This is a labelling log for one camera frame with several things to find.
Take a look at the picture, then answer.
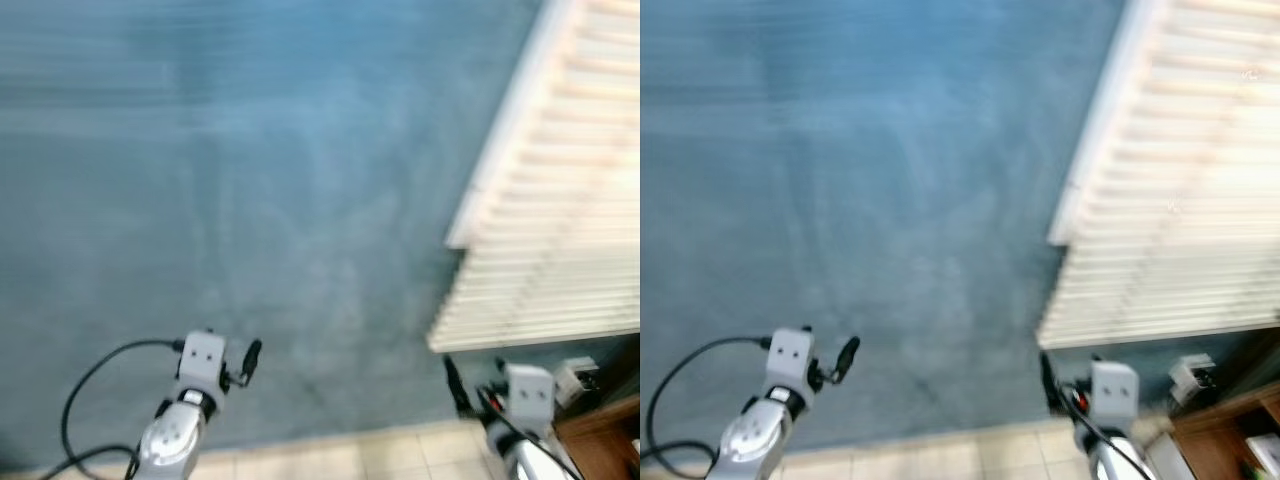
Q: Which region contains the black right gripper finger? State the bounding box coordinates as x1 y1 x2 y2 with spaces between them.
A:
1037 349 1067 412
443 354 477 417

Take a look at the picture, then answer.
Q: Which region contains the small white box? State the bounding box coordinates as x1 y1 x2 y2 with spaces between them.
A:
1167 354 1217 406
554 357 602 407

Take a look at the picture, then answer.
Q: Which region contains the brown wooden furniture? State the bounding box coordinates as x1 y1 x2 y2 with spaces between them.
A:
553 393 641 480
1168 384 1280 480

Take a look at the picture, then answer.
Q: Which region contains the teal rug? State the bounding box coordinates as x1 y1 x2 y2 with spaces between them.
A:
0 0 641 473
640 0 1280 469

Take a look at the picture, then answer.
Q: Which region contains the white slatted panel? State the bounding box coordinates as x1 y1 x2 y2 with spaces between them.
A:
427 0 641 354
1036 0 1280 350

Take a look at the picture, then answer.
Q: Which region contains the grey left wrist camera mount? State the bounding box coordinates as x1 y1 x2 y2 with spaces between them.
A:
177 331 230 394
764 327 817 392

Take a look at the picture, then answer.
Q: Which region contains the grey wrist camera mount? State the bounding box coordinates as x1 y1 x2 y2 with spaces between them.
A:
177 331 230 394
1089 361 1142 437
764 327 817 392
502 364 557 442

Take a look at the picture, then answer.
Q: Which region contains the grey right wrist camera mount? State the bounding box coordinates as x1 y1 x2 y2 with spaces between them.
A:
1089 361 1142 437
502 364 557 442

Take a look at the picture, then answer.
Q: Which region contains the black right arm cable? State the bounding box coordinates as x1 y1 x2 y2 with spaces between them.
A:
1072 390 1153 480
478 388 583 480

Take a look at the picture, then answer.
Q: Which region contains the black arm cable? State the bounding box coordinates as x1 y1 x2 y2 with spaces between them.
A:
1072 390 1153 480
478 388 583 480
61 339 187 480
646 336 773 473

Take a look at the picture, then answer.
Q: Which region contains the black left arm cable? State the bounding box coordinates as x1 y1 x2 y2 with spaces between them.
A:
61 339 187 480
646 336 773 473

